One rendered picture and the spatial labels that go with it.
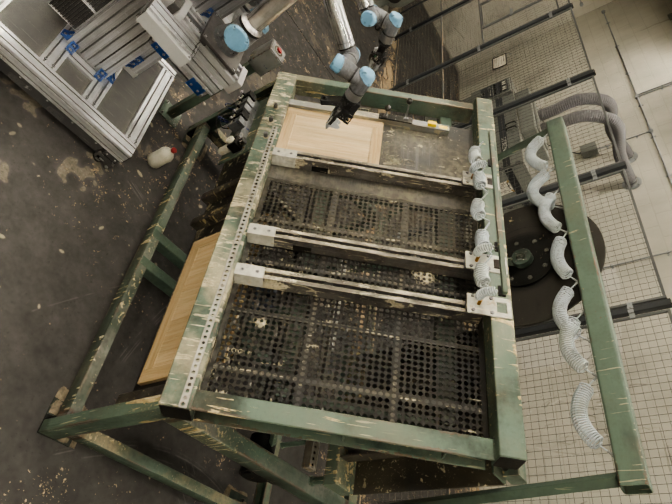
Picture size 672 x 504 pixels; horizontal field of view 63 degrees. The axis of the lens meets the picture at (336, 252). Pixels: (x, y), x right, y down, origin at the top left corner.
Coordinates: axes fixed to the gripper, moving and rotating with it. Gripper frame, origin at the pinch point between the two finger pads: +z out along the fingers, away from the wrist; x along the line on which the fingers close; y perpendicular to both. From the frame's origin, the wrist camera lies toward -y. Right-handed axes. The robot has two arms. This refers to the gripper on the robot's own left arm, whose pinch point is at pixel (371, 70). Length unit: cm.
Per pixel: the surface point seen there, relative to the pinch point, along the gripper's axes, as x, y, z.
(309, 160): -9, 63, 26
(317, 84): -26.2, -9.4, 30.0
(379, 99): 11.9, -15.4, 23.6
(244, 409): 12, 198, 30
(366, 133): 12.9, 21.3, 24.5
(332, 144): -1.8, 38.5, 28.9
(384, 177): 30, 57, 19
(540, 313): 125, 97, 20
